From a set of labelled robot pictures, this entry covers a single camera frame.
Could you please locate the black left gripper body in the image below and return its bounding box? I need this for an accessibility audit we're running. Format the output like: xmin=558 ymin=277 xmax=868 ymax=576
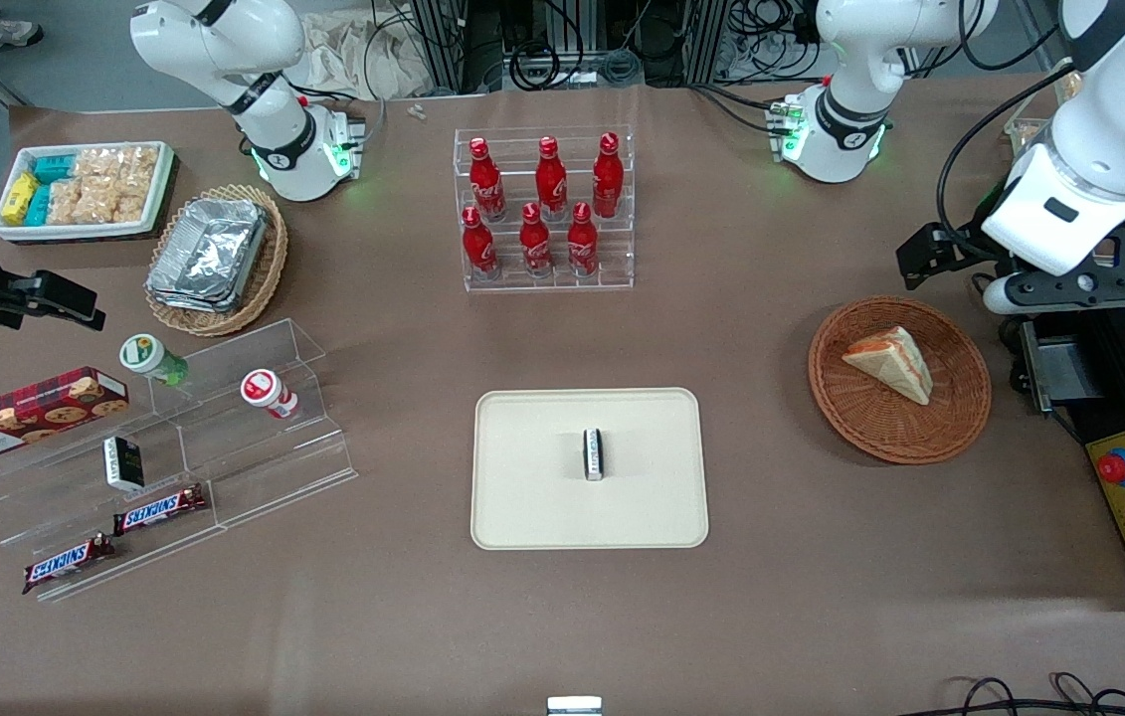
xmin=958 ymin=237 xmax=1011 ymax=287

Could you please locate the triangular sandwich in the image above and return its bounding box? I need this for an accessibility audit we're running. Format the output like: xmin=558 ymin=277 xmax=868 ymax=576
xmin=842 ymin=326 xmax=935 ymax=407

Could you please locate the aluminium foil tray stack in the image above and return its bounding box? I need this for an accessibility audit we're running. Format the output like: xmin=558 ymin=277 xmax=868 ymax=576
xmin=145 ymin=196 xmax=271 ymax=315

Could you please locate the round brown wicker basket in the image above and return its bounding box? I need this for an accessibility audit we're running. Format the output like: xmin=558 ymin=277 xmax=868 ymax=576
xmin=808 ymin=295 xmax=994 ymax=466

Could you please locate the oval light wicker basket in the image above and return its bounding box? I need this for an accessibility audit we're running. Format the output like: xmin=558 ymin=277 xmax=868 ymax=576
xmin=143 ymin=183 xmax=290 ymax=338

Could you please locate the beige serving tray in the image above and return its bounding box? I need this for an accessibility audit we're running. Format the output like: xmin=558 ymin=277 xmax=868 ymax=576
xmin=469 ymin=387 xmax=710 ymax=551

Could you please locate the clear rice cracker bag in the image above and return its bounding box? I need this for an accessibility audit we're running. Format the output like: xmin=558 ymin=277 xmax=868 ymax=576
xmin=73 ymin=145 xmax=162 ymax=200
xmin=47 ymin=177 xmax=148 ymax=228

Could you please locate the yellow snack packet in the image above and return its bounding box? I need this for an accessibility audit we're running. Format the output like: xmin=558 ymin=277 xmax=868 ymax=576
xmin=2 ymin=173 xmax=39 ymax=226

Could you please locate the green lidded cup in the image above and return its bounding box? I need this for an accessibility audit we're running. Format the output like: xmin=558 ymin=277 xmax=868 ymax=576
xmin=118 ymin=333 xmax=191 ymax=388

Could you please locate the red tartan cookie box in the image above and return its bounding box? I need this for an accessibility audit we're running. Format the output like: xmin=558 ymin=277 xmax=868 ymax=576
xmin=0 ymin=366 xmax=131 ymax=466

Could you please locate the grey metal plate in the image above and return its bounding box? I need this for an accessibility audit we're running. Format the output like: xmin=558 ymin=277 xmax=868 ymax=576
xmin=1019 ymin=320 xmax=1083 ymax=415

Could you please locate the white rectangular snack container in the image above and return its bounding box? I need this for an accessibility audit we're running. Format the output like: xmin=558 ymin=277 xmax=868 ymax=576
xmin=0 ymin=140 xmax=177 ymax=244

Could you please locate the black machine housing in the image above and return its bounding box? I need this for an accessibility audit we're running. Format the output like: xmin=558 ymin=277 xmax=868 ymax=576
xmin=1018 ymin=298 xmax=1125 ymax=612

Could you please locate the red lidded cup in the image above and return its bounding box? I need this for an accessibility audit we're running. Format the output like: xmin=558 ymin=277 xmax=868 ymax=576
xmin=240 ymin=368 xmax=300 ymax=420

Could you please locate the Snickers chocolate bar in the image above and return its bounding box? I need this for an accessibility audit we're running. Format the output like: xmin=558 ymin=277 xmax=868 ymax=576
xmin=21 ymin=533 xmax=116 ymax=596
xmin=111 ymin=483 xmax=209 ymax=537

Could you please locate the grey shoe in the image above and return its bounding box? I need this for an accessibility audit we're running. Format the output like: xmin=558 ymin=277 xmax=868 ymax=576
xmin=0 ymin=4 xmax=45 ymax=54

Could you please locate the clear acrylic step display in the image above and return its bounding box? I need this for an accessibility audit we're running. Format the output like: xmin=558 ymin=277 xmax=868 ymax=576
xmin=0 ymin=317 xmax=360 ymax=604

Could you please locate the clear acrylic bottle rack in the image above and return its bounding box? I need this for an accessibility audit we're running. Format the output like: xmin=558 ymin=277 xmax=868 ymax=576
xmin=452 ymin=125 xmax=636 ymax=293

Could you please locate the red cola bottle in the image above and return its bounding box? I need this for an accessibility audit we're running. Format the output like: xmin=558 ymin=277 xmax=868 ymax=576
xmin=534 ymin=135 xmax=569 ymax=221
xmin=462 ymin=205 xmax=501 ymax=282
xmin=591 ymin=131 xmax=626 ymax=221
xmin=566 ymin=201 xmax=601 ymax=278
xmin=468 ymin=137 xmax=507 ymax=223
xmin=519 ymin=202 xmax=554 ymax=278

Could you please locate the crumpled beige paper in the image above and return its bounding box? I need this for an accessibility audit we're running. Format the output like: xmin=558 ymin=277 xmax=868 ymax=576
xmin=297 ymin=11 xmax=430 ymax=99

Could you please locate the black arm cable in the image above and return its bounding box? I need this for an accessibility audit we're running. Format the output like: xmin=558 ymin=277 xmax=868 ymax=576
xmin=934 ymin=62 xmax=1082 ymax=271

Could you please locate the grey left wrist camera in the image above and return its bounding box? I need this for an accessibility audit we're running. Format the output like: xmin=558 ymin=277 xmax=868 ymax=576
xmin=983 ymin=266 xmax=1125 ymax=317

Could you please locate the wire rack with bread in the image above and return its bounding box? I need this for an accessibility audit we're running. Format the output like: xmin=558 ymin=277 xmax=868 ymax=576
xmin=1004 ymin=58 xmax=1086 ymax=166

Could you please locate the coiled black cable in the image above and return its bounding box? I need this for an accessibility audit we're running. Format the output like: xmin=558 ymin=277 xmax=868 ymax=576
xmin=506 ymin=42 xmax=565 ymax=92

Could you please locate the black looped cable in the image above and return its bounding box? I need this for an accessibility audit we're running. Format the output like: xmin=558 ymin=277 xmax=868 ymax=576
xmin=905 ymin=672 xmax=1125 ymax=716

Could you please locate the aluminium frame rack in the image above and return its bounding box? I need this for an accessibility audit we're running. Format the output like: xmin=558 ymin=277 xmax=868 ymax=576
xmin=409 ymin=0 xmax=754 ymax=96

